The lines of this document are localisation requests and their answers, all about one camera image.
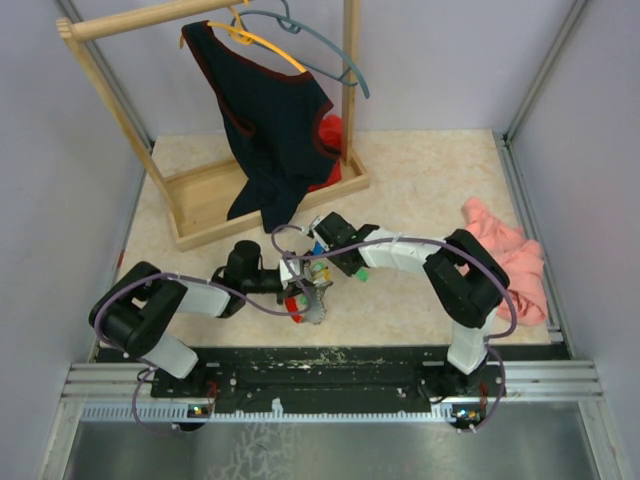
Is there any red-handled metal key organizer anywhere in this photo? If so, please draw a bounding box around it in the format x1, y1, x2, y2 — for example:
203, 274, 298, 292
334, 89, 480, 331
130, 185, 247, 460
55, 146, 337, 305
283, 262, 333, 325

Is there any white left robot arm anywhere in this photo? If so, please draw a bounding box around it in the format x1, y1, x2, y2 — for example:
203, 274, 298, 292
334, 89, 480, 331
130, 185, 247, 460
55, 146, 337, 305
89, 240, 325, 397

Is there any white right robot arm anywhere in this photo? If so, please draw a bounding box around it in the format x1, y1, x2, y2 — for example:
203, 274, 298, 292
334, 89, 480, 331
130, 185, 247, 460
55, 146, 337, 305
308, 212, 510, 396

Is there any key with blue tag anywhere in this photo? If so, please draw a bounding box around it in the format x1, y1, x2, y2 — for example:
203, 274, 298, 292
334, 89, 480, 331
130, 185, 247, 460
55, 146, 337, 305
312, 243, 324, 256

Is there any red cloth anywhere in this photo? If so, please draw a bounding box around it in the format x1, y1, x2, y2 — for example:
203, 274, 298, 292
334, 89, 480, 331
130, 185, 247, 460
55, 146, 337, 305
308, 114, 342, 192

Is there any wooden clothes rack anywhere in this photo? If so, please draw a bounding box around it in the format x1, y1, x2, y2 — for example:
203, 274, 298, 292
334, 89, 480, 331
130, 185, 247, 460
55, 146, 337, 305
56, 1, 369, 251

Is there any dark navy vest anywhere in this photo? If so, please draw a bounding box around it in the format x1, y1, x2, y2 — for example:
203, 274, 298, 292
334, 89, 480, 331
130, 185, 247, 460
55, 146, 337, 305
181, 21, 340, 233

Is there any pink cloth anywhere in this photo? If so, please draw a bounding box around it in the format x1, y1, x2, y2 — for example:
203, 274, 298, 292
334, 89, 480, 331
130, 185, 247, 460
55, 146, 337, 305
462, 197, 548, 327

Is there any grey-blue plastic hanger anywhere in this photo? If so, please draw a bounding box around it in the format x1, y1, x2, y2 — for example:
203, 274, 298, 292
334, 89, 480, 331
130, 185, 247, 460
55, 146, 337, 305
229, 1, 370, 99

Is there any yellow plastic hanger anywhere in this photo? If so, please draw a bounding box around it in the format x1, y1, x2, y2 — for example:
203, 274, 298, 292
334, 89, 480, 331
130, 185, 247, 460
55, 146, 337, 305
207, 4, 306, 75

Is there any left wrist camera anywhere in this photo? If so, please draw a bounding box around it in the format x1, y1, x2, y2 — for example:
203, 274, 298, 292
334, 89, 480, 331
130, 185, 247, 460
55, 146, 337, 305
279, 258, 305, 291

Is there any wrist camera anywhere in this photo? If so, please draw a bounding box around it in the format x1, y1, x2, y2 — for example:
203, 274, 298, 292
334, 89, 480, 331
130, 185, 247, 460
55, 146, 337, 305
279, 258, 305, 291
306, 215, 328, 251

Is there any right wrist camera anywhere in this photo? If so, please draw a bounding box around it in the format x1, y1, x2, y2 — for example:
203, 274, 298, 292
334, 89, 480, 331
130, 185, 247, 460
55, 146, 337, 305
306, 215, 328, 251

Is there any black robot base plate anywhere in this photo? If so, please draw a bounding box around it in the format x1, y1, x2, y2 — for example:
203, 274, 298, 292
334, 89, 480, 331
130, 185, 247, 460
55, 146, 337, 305
79, 345, 579, 415

